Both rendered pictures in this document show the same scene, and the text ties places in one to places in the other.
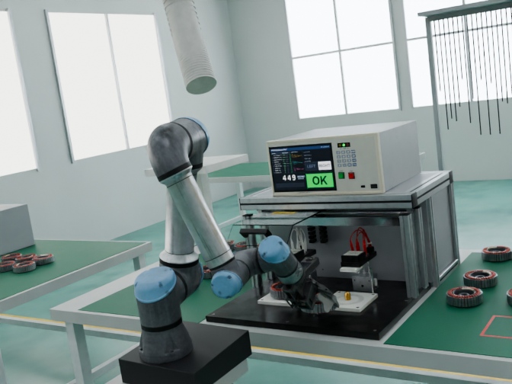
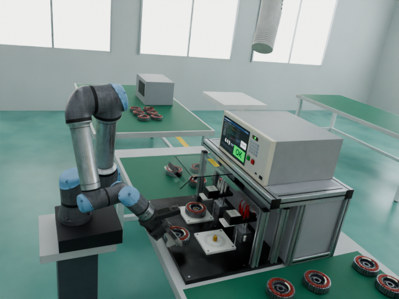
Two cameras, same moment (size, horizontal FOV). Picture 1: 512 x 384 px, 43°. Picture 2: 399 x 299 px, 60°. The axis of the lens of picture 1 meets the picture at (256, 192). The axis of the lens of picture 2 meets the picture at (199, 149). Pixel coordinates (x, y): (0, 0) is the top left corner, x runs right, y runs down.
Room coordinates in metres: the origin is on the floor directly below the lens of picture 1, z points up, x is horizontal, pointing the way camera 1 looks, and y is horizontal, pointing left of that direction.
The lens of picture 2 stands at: (0.85, -0.84, 1.77)
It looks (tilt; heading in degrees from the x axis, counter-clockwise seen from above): 22 degrees down; 30
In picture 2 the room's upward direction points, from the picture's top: 7 degrees clockwise
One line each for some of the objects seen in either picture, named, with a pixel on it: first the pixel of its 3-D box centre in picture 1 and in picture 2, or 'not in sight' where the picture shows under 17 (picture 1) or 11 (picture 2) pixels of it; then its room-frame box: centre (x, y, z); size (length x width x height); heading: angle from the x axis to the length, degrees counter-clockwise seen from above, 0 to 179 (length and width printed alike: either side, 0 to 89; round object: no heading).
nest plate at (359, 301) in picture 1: (348, 301); (214, 241); (2.10, -0.26, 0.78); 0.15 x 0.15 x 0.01; 56
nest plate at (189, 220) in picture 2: (286, 296); (195, 213); (2.24, -0.06, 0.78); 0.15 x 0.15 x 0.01; 56
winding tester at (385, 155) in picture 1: (345, 157); (276, 143); (2.43, -0.35, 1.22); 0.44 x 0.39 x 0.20; 56
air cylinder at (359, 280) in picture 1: (365, 281); (241, 232); (2.22, -0.34, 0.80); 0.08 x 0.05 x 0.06; 56
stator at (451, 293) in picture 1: (464, 296); (280, 289); (2.02, -0.62, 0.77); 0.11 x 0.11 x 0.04
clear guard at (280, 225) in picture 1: (279, 225); (202, 169); (2.24, -0.06, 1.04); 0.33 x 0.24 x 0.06; 146
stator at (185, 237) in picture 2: (318, 302); (176, 235); (1.94, -0.15, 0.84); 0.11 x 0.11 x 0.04
